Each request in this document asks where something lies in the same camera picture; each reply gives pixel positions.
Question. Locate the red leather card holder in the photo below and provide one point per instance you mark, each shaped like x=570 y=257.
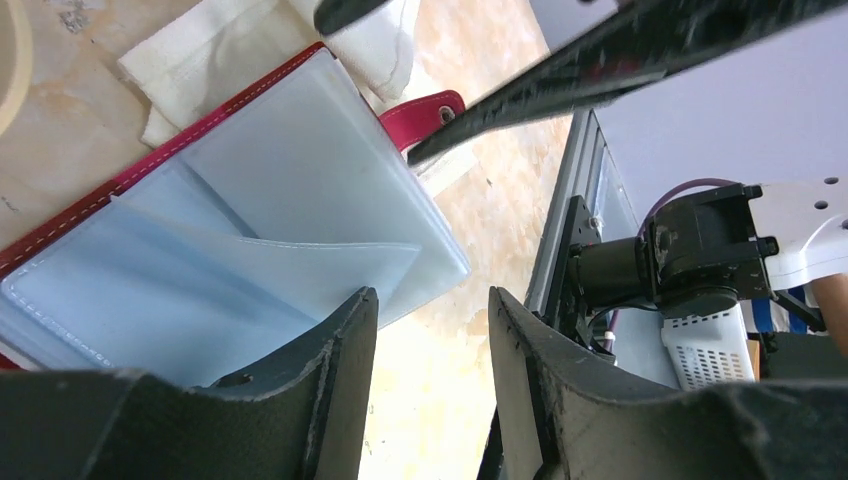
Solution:
x=238 y=235

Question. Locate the white cloth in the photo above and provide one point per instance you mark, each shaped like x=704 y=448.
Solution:
x=220 y=55

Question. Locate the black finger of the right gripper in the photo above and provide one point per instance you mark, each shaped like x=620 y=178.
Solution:
x=644 y=43

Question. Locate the white plastic basket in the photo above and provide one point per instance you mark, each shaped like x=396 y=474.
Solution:
x=707 y=350

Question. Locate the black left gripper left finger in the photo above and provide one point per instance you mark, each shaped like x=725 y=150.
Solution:
x=298 y=413

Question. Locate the blue white striped shirt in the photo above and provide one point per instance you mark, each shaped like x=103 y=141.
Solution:
x=765 y=316

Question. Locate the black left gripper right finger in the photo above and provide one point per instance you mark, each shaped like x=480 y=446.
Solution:
x=565 y=413

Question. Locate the beige plastic tray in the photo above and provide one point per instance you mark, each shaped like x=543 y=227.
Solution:
x=17 y=58

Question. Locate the aluminium frame rail right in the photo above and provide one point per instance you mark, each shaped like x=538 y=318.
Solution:
x=589 y=204

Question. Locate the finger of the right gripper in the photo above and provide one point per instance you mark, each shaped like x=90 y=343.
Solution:
x=332 y=16

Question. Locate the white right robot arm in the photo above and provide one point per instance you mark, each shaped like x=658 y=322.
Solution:
x=699 y=255

